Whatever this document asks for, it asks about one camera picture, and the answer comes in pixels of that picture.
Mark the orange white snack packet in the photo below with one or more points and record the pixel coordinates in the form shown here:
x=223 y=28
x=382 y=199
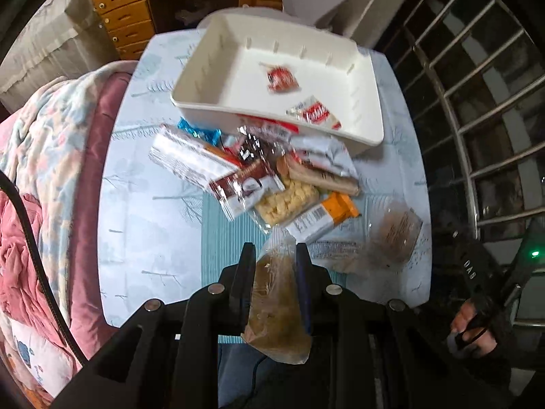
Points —
x=319 y=217

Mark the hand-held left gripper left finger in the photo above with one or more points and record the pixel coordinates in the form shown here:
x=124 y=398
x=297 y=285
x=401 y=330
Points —
x=248 y=283

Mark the white red snack packet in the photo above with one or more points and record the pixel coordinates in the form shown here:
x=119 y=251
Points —
x=315 y=113

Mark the white lace curtain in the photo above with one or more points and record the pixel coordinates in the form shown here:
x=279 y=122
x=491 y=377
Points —
x=42 y=42

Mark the dark blue cloth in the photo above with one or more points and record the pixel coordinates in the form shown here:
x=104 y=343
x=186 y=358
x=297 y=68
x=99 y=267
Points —
x=236 y=375

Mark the blue snack packet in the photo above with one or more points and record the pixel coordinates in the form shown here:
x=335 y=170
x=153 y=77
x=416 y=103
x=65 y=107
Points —
x=198 y=130

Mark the white plastic bin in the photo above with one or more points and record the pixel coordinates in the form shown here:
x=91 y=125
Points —
x=238 y=76

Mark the small red snack packet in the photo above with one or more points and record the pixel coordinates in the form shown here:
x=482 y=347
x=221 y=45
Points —
x=281 y=80

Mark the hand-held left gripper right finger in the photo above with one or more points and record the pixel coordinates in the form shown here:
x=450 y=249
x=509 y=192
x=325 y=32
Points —
x=303 y=292

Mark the white leaf print tablecloth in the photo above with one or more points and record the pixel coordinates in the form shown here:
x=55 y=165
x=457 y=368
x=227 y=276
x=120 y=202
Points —
x=144 y=221

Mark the clear bag of yellow puffs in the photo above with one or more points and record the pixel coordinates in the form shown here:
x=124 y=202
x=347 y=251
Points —
x=285 y=202

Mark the brown white snack packet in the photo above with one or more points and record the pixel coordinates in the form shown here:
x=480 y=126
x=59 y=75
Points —
x=242 y=187

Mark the clear bag of brown snacks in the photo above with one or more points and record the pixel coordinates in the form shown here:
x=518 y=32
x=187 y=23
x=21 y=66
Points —
x=272 y=306

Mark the long silver white snack packet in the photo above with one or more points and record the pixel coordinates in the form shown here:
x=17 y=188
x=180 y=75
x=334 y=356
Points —
x=183 y=157

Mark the person's right hand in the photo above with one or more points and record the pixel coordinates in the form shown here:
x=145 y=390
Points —
x=481 y=336

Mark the metal window grille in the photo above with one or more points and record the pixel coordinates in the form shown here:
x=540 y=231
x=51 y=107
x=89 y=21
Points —
x=472 y=128

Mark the brown sausage stick packet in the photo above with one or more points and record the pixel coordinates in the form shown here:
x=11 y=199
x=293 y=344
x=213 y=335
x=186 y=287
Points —
x=315 y=177

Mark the wooden desk with drawers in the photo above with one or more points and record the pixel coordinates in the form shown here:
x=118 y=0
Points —
x=127 y=17

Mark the pink bed sheet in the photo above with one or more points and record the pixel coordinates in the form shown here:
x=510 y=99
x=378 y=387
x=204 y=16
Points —
x=89 y=221

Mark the clear bag of brown cookies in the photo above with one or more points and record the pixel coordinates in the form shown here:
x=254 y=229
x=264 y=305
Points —
x=396 y=230

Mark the floral blanket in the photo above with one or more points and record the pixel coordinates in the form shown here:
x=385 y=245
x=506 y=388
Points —
x=51 y=128

